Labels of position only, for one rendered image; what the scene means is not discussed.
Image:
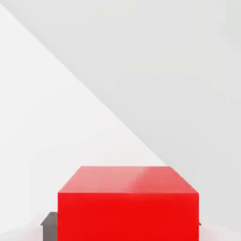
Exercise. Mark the small red cube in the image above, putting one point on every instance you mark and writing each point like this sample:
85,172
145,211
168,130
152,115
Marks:
128,210

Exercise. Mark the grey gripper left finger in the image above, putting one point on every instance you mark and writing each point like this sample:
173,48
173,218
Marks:
50,226

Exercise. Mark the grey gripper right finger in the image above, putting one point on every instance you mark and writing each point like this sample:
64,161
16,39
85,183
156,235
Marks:
202,231

